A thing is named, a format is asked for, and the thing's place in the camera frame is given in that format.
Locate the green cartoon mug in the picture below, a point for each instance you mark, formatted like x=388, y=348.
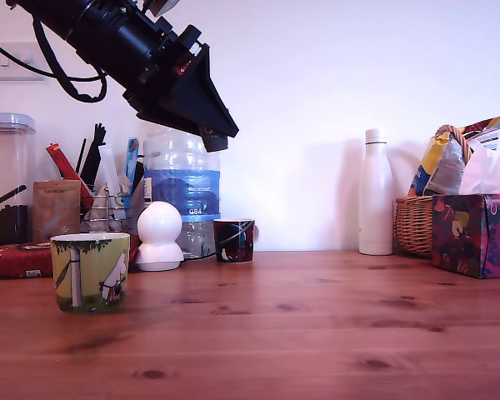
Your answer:
x=89, y=271

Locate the black diagonal rod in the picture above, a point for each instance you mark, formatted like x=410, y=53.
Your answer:
x=6, y=199

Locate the white metal bottle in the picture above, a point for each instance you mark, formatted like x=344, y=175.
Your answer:
x=376, y=200

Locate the black utensil bundle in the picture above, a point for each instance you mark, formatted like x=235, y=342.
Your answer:
x=95, y=158

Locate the red patterned snack bag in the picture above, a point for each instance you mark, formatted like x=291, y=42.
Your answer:
x=485, y=127

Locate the small white round camera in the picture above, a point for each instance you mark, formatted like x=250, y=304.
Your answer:
x=158, y=233

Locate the white wall switch plate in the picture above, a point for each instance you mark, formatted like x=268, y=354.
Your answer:
x=4, y=62

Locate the blue packet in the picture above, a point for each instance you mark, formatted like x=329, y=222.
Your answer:
x=131, y=166

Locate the dark coffee capsule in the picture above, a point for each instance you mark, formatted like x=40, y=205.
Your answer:
x=216, y=143

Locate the floral tissue box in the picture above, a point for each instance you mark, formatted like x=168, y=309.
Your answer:
x=462, y=233

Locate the brown paper pouch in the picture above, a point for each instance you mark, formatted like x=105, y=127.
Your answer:
x=56, y=212

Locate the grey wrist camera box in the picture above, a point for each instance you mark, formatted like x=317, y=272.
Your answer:
x=166, y=5

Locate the dark cartoon cup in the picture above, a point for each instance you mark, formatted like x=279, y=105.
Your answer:
x=233, y=241

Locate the yellow blue snack bag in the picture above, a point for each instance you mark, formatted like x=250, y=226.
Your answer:
x=439, y=171

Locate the thin black stick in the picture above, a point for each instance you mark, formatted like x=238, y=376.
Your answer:
x=81, y=156

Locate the flat red box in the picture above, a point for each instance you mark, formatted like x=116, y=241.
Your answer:
x=12, y=260

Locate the clear storage container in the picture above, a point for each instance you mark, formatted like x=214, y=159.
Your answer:
x=6, y=166

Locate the white tissue paper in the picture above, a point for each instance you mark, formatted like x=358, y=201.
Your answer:
x=489, y=171

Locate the wicker basket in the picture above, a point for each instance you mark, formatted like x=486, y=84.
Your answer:
x=414, y=225

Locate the large clear water bottle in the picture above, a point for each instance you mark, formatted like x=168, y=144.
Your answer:
x=183, y=187

